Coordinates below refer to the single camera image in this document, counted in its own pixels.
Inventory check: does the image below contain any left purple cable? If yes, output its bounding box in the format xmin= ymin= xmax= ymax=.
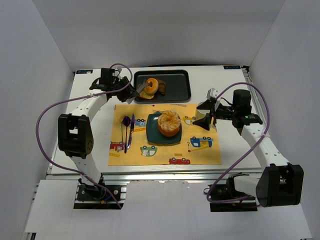
xmin=35 ymin=63 xmax=134 ymax=209

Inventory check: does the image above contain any purple iridescent spoon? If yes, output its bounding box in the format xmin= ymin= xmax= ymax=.
xmin=122 ymin=116 xmax=131 ymax=154

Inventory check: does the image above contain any black baking tray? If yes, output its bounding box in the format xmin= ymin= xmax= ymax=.
xmin=133 ymin=69 xmax=192 ymax=104

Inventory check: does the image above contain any teal square plate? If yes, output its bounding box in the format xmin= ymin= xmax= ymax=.
xmin=146 ymin=113 xmax=182 ymax=146

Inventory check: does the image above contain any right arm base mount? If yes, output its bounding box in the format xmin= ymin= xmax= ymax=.
xmin=209 ymin=172 xmax=258 ymax=213

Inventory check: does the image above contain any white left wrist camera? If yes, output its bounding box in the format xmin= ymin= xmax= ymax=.
xmin=113 ymin=66 xmax=122 ymax=78

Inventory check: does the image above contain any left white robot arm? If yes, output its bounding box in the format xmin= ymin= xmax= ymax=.
xmin=58 ymin=67 xmax=139 ymax=200

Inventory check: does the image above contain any light green mug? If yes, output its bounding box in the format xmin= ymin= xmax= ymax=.
xmin=195 ymin=109 xmax=210 ymax=121

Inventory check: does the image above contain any bread slice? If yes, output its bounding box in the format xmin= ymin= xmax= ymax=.
xmin=137 ymin=90 xmax=155 ymax=101

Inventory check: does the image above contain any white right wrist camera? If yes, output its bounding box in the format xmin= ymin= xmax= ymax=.
xmin=206 ymin=87 xmax=219 ymax=100

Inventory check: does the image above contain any glazed orange donut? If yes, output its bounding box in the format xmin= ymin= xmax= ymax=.
xmin=144 ymin=78 xmax=159 ymax=95

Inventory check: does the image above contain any purple cable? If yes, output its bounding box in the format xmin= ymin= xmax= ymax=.
xmin=207 ymin=82 xmax=271 ymax=208
xmin=35 ymin=63 xmax=134 ymax=209

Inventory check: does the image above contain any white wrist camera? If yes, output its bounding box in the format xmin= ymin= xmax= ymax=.
xmin=206 ymin=87 xmax=219 ymax=100
xmin=113 ymin=66 xmax=122 ymax=78

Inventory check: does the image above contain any yellow vehicle print placemat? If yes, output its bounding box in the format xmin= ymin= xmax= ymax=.
xmin=108 ymin=103 xmax=222 ymax=166

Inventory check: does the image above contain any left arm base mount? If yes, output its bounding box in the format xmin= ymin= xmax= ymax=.
xmin=73 ymin=184 xmax=124 ymax=210

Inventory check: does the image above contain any gold iridescent spoon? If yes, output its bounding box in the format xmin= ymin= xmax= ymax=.
xmin=120 ymin=115 xmax=126 ymax=149

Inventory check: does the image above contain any orange bundt cake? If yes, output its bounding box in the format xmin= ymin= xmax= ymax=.
xmin=157 ymin=110 xmax=181 ymax=137

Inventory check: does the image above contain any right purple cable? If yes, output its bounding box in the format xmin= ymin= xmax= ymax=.
xmin=207 ymin=82 xmax=271 ymax=208

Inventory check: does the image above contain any dark brown pastry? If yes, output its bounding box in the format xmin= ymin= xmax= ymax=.
xmin=156 ymin=78 xmax=166 ymax=96

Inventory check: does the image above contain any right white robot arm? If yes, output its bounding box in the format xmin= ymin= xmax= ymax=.
xmin=194 ymin=88 xmax=304 ymax=208

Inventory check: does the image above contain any aluminium frame rail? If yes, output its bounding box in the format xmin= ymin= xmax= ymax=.
xmin=46 ymin=170 xmax=266 ymax=186

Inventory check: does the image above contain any iridescent purple knife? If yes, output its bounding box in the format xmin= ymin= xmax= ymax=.
xmin=127 ymin=114 xmax=135 ymax=149

